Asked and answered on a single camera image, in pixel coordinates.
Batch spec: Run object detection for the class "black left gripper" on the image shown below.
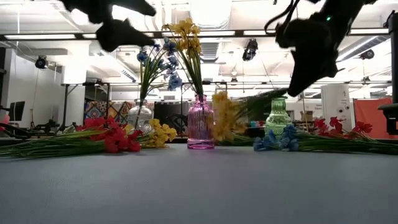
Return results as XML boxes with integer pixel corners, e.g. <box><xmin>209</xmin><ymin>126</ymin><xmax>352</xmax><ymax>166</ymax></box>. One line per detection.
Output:
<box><xmin>58</xmin><ymin>0</ymin><xmax>157</xmax><ymax>53</ymax></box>

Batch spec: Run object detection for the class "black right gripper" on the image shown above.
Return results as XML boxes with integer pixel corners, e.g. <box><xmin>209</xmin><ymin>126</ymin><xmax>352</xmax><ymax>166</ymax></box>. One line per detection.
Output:
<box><xmin>275</xmin><ymin>14</ymin><xmax>340</xmax><ymax>96</ymax></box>

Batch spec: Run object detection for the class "yellow flower bunch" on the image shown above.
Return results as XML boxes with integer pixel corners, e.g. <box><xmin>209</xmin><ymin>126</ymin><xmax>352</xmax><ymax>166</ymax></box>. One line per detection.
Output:
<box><xmin>138</xmin><ymin>118</ymin><xmax>178</xmax><ymax>149</ymax></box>
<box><xmin>212</xmin><ymin>88</ymin><xmax>289</xmax><ymax>147</ymax></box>
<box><xmin>161</xmin><ymin>17</ymin><xmax>206</xmax><ymax>103</ymax></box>

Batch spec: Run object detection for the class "red flower bunch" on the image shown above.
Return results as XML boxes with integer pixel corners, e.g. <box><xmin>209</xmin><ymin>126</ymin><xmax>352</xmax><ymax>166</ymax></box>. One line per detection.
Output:
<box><xmin>312</xmin><ymin>116</ymin><xmax>398</xmax><ymax>147</ymax></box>
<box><xmin>18</xmin><ymin>115</ymin><xmax>125</xmax><ymax>142</ymax></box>
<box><xmin>0</xmin><ymin>123</ymin><xmax>144</xmax><ymax>159</ymax></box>

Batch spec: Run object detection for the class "pink ribbed glass vase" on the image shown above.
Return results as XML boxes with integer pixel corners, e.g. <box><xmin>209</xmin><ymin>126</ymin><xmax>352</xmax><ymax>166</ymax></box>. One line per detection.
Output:
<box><xmin>187</xmin><ymin>94</ymin><xmax>215</xmax><ymax>150</ymax></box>

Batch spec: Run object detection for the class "green glass vase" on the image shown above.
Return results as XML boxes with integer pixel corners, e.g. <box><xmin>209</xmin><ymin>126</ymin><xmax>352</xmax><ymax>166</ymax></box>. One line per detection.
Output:
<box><xmin>264</xmin><ymin>96</ymin><xmax>293</xmax><ymax>138</ymax></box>

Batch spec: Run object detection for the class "clear glass vase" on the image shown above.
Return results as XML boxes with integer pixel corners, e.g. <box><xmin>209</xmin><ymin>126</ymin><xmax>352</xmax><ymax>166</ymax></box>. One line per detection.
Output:
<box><xmin>127</xmin><ymin>98</ymin><xmax>154</xmax><ymax>133</ymax></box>

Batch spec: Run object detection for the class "white cabinet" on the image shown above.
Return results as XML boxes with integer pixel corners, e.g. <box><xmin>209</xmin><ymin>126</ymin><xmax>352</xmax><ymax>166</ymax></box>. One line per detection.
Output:
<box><xmin>320</xmin><ymin>83</ymin><xmax>355</xmax><ymax>131</ymax></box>

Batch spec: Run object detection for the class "orange partition panel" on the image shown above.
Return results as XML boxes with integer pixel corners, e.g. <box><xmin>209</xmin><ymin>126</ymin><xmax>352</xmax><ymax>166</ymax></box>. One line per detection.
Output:
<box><xmin>353</xmin><ymin>98</ymin><xmax>393</xmax><ymax>139</ymax></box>

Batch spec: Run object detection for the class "black overhead rig beam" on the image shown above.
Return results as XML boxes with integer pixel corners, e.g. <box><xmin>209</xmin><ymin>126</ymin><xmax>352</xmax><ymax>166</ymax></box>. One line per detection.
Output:
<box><xmin>0</xmin><ymin>28</ymin><xmax>389</xmax><ymax>41</ymax></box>

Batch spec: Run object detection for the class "colourful patterned quilt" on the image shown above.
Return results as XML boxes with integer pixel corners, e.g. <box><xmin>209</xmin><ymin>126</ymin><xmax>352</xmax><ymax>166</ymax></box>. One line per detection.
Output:
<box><xmin>83</xmin><ymin>100</ymin><xmax>134</xmax><ymax>125</ymax></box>

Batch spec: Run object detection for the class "small black computer monitor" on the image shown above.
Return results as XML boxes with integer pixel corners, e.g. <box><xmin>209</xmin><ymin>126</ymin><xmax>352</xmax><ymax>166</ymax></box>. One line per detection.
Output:
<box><xmin>8</xmin><ymin>101</ymin><xmax>25</xmax><ymax>122</ymax></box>

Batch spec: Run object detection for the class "blue-grey table mat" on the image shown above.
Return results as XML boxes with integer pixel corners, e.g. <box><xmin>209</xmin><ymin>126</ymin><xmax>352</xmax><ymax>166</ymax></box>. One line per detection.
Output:
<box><xmin>0</xmin><ymin>144</ymin><xmax>398</xmax><ymax>224</ymax></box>

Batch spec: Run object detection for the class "black ceiling camera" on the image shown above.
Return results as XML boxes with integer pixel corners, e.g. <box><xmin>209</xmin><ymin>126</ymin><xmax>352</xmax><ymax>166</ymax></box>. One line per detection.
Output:
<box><xmin>241</xmin><ymin>39</ymin><xmax>259</xmax><ymax>62</ymax></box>
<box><xmin>34</xmin><ymin>55</ymin><xmax>49</xmax><ymax>70</ymax></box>
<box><xmin>359</xmin><ymin>49</ymin><xmax>376</xmax><ymax>60</ymax></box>

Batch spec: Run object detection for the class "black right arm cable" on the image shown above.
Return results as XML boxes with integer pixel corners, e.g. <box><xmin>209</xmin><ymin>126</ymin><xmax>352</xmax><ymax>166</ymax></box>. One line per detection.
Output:
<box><xmin>264</xmin><ymin>0</ymin><xmax>301</xmax><ymax>35</ymax></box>

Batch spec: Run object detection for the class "silver spiral ventilation duct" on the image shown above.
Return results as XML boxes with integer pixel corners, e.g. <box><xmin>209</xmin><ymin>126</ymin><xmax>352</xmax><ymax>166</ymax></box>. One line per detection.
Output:
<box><xmin>189</xmin><ymin>0</ymin><xmax>233</xmax><ymax>82</ymax></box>

